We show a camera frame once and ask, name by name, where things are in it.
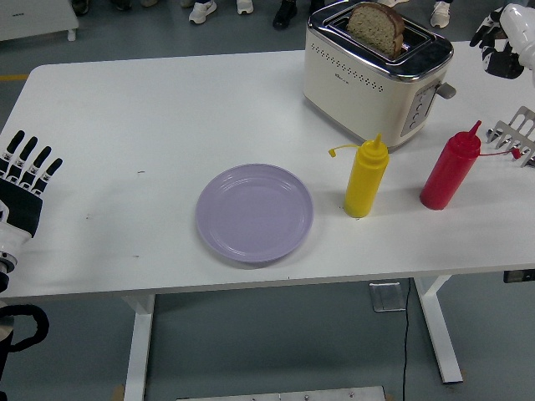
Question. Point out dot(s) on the cream and chrome toaster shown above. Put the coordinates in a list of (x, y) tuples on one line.
[(347, 96)]

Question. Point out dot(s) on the yellow squeeze bottle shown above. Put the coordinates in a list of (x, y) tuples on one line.
[(365, 184)]

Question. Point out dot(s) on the white sneaker with laces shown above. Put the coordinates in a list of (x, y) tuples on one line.
[(439, 12), (202, 10)]

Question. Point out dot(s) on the black table control panel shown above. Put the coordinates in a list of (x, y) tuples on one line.
[(518, 277)]

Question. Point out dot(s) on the metal toast rack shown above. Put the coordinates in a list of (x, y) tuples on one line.
[(524, 144)]

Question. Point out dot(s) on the dark shoe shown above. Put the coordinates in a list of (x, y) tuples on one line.
[(121, 4), (80, 6)]

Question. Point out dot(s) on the brown bread slice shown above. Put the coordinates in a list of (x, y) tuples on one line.
[(372, 27)]

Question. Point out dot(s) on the silver floor plate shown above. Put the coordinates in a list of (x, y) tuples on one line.
[(386, 297)]

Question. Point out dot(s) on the red squeeze bottle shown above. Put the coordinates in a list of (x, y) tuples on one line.
[(447, 179)]

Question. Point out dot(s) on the purple round plate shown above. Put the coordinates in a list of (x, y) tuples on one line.
[(255, 215)]

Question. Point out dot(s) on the white shoe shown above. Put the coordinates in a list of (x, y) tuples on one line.
[(393, 3), (245, 6)]

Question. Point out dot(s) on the black shoe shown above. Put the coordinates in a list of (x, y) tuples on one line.
[(285, 14)]

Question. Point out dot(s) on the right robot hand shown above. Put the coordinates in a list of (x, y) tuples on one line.
[(520, 33)]

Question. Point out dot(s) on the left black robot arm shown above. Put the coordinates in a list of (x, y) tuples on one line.
[(43, 328)]

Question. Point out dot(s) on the beige shoe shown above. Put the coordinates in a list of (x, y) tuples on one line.
[(149, 3)]

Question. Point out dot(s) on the white table leg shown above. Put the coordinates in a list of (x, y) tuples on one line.
[(439, 334), (138, 355)]

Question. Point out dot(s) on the white side table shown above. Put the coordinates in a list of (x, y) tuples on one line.
[(33, 16)]

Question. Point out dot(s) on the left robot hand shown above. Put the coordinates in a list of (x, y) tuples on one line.
[(21, 204)]

